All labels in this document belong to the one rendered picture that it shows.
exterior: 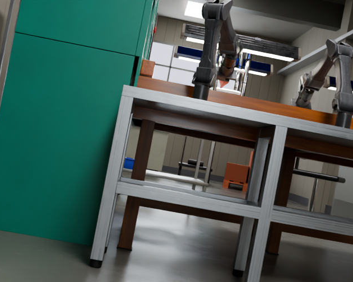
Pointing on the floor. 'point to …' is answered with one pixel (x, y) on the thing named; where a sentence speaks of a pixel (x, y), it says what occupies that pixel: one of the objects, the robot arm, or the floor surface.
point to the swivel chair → (315, 181)
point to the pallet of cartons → (237, 174)
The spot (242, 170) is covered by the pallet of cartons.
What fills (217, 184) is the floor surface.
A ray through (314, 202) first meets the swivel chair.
